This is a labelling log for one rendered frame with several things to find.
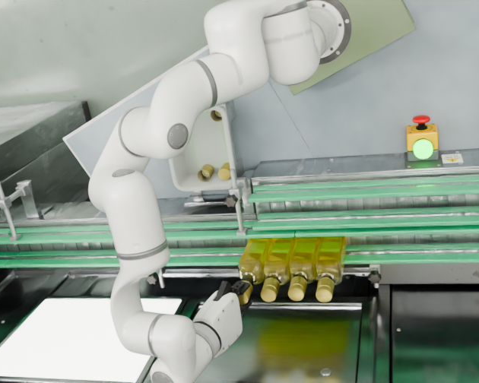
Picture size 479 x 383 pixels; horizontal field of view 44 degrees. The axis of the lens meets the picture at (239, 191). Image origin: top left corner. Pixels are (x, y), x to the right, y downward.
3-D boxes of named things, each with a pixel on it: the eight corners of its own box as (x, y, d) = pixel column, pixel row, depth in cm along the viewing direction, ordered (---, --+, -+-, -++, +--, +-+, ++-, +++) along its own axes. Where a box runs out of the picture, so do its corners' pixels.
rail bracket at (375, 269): (369, 270, 149) (366, 299, 137) (367, 245, 146) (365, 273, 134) (385, 270, 148) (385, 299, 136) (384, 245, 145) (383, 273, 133)
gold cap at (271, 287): (264, 291, 130) (261, 302, 126) (262, 277, 128) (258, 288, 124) (280, 291, 129) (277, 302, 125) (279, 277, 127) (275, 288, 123)
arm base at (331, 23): (268, 17, 134) (249, 28, 121) (309, -24, 128) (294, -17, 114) (313, 68, 136) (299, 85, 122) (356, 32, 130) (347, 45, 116)
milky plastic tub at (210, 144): (185, 179, 165) (174, 192, 157) (169, 101, 156) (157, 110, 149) (245, 176, 160) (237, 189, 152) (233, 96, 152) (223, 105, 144)
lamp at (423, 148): (413, 156, 140) (413, 161, 137) (412, 138, 138) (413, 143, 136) (433, 156, 139) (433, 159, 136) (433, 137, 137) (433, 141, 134)
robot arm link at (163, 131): (178, 61, 104) (103, 85, 98) (217, 57, 93) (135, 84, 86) (198, 134, 109) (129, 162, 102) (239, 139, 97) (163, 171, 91)
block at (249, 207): (247, 203, 156) (241, 214, 150) (242, 169, 153) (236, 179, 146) (260, 202, 155) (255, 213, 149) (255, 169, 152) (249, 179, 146)
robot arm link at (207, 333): (216, 375, 111) (223, 365, 113) (209, 335, 108) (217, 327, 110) (183, 365, 115) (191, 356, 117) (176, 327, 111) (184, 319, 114)
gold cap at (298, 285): (290, 289, 128) (287, 301, 124) (290, 275, 127) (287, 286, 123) (307, 290, 127) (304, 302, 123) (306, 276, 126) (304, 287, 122)
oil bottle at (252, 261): (257, 243, 153) (238, 288, 134) (255, 224, 151) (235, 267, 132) (278, 243, 151) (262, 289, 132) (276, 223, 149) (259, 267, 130)
